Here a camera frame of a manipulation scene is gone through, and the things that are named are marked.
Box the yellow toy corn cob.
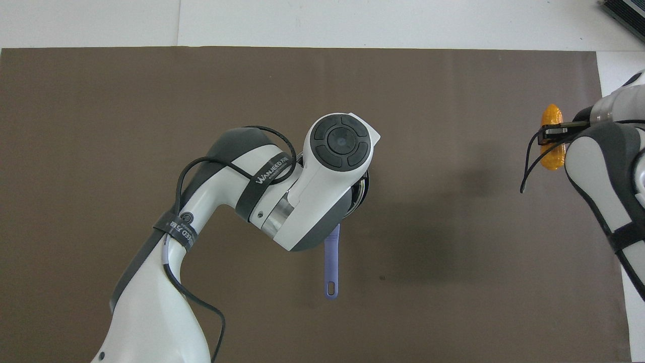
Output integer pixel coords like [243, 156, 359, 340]
[540, 103, 565, 171]

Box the dark grey ribbed device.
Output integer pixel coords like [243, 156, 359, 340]
[599, 0, 645, 44]

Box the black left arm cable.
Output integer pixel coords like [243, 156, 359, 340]
[162, 125, 298, 363]

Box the glass lid with purple knob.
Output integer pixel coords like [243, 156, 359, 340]
[347, 170, 371, 218]

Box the brown table mat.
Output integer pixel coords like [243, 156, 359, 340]
[0, 47, 633, 363]

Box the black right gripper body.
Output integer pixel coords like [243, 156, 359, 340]
[573, 107, 594, 133]

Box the dark blue saucepan, purple handle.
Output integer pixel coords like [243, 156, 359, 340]
[322, 174, 370, 301]

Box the black printed cable strap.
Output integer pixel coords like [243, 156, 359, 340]
[235, 150, 298, 223]
[153, 211, 199, 253]

